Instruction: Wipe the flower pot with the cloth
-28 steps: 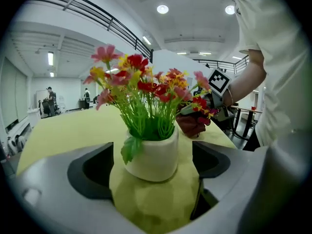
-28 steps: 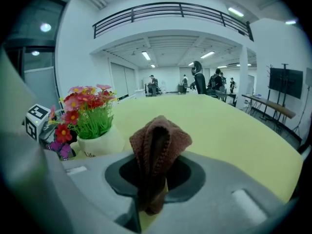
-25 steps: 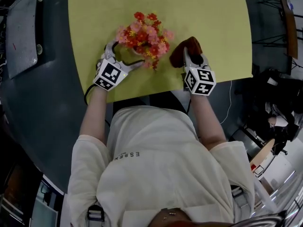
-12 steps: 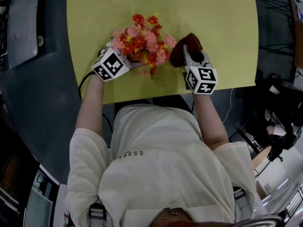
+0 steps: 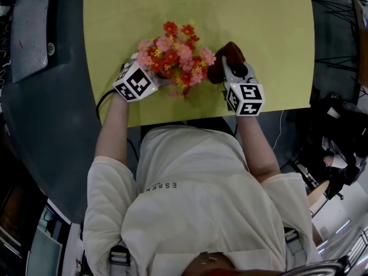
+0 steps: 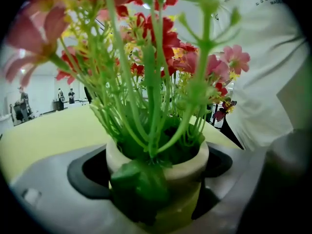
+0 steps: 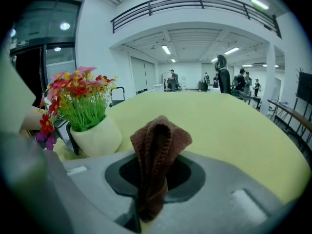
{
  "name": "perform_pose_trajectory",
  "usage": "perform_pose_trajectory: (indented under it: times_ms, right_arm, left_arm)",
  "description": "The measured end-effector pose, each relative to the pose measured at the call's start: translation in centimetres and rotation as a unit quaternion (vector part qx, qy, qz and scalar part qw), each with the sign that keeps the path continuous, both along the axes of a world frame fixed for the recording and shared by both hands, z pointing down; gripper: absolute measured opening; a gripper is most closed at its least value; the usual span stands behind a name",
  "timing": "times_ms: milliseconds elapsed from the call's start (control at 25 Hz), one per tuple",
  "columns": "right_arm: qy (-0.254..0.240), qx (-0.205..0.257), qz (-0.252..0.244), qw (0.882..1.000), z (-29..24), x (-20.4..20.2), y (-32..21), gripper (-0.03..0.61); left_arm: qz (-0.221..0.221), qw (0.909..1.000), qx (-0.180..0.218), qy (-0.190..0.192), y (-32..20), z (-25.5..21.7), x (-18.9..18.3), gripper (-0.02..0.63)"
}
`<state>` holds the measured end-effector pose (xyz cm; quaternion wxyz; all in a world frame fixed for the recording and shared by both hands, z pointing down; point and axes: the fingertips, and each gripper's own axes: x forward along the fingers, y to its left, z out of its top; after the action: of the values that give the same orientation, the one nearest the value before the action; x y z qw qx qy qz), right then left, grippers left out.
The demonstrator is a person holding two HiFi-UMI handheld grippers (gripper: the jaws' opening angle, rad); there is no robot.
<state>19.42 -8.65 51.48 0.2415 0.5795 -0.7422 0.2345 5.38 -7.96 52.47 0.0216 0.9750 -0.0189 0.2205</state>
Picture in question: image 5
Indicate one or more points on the potted pink red flowers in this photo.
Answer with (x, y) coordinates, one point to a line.
(172, 56)

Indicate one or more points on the person's right forearm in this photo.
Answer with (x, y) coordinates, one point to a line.
(256, 148)

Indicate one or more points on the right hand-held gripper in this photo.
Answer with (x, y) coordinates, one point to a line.
(247, 96)

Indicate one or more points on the person's left forearm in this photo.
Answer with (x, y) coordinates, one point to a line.
(113, 131)

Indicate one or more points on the grey head mount bar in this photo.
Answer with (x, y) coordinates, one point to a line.
(322, 269)

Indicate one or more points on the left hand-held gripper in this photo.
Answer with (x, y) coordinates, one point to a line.
(135, 82)

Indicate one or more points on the light round wooden table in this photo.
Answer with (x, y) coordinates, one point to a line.
(316, 195)

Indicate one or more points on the grey flat platform cart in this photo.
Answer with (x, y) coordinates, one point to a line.
(30, 30)

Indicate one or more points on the black and white striped bundle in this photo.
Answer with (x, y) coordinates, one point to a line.
(4, 53)

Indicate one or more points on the brown wiping cloth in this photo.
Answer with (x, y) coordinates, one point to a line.
(231, 50)

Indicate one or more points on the person's white t-shirt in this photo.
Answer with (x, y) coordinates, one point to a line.
(195, 200)

